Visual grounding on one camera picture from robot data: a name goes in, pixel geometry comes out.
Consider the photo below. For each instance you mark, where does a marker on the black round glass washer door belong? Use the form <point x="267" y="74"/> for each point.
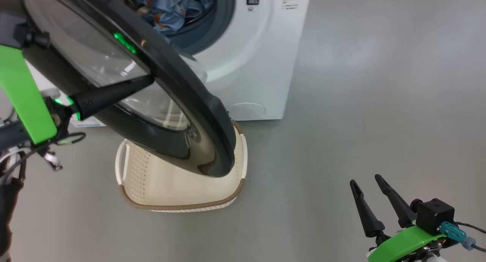
<point x="171" y="83"/>

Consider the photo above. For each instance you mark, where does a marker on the cream basket with brown rim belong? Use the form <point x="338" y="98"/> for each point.
<point x="171" y="190"/>

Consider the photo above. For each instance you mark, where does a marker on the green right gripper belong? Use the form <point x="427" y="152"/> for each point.
<point x="402" y="245"/>

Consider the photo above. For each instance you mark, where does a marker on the blue cartoon print garment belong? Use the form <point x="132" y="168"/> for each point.
<point x="178" y="15"/>

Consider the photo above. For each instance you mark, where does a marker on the round white filter cover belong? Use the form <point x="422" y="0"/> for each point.
<point x="248" y="111"/>

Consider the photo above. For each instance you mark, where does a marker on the blue energy label sticker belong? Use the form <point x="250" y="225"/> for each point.
<point x="91" y="122"/>

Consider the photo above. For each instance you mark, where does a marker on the teal right camera connector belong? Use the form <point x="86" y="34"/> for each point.
<point x="453" y="231"/>

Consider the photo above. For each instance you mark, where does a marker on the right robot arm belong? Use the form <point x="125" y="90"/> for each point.
<point x="425" y="256"/>

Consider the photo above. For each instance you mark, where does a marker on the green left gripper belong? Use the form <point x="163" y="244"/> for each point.
<point x="26" y="98"/>

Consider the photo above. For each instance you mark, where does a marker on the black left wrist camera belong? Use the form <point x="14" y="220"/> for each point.
<point x="32" y="38"/>

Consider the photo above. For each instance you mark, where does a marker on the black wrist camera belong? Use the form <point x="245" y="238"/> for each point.
<point x="434" y="214"/>
<point x="32" y="38"/>

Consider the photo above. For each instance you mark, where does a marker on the white front-load washing machine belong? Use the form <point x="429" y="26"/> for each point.
<point x="258" y="64"/>

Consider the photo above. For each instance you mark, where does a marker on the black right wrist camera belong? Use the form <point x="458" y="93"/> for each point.
<point x="434" y="214"/>

